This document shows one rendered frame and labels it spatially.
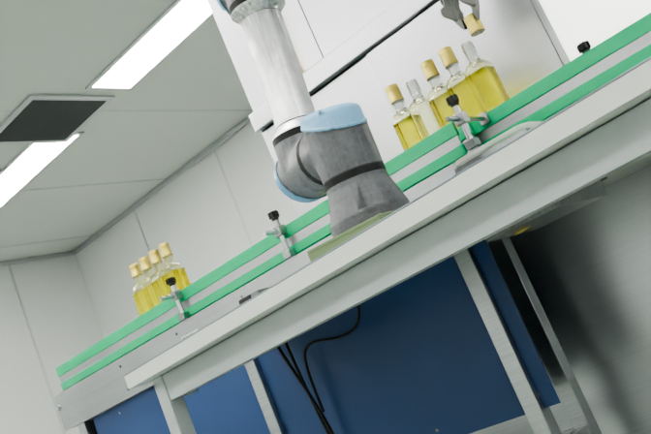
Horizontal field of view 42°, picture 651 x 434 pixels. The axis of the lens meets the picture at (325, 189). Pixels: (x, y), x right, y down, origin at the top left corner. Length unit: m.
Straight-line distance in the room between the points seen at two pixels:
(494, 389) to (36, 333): 6.50
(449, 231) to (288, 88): 0.49
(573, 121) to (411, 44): 1.14
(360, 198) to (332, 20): 1.07
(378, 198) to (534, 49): 0.77
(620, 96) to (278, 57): 0.77
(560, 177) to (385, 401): 1.01
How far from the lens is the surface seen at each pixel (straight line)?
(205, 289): 2.44
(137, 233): 7.83
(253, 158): 6.71
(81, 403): 2.98
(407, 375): 2.05
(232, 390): 2.45
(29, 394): 7.91
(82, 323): 8.38
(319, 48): 2.48
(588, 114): 1.16
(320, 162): 1.51
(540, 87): 1.91
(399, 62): 2.28
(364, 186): 1.47
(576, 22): 2.06
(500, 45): 2.13
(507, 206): 1.29
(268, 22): 1.72
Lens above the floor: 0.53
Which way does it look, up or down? 13 degrees up
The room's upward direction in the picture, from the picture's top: 23 degrees counter-clockwise
